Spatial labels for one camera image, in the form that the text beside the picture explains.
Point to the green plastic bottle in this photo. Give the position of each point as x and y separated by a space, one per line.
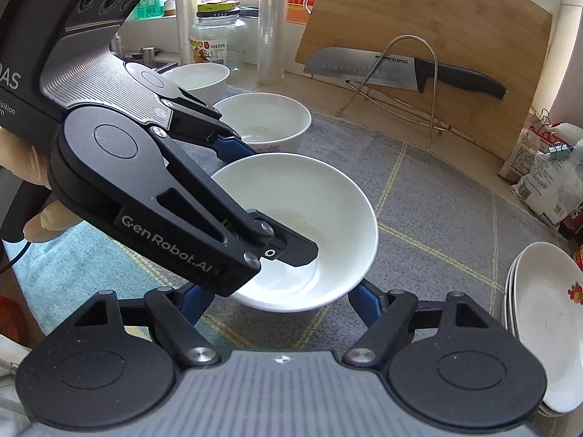
150 7

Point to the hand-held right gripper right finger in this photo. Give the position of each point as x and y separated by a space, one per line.
366 302

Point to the person's white jacket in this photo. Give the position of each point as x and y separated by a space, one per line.
11 348

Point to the bamboo cutting board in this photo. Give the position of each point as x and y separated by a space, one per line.
410 9

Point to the grey and teal tablecloth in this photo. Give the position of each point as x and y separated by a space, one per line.
432 200

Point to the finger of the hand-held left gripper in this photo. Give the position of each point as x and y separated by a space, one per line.
237 148
296 250

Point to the glass jar with label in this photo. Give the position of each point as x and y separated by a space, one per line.
214 45

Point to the white film roll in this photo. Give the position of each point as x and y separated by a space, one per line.
186 13

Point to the dark red snack packet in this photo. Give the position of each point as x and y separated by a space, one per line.
573 225

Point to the red and white food bag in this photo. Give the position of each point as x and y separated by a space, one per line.
524 154

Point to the white fruit print plate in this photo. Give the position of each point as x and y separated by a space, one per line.
504 302
546 318
510 296

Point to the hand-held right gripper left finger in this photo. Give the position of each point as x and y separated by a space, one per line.
198 302

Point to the small metal cup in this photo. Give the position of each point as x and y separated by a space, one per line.
149 54

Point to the white floral bowl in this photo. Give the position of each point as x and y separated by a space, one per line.
196 77
273 118
337 218

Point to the person's left hand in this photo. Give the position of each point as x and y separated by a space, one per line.
27 154

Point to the clear cling film roll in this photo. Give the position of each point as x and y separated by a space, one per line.
272 22

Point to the blue binder clip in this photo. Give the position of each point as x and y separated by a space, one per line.
562 151

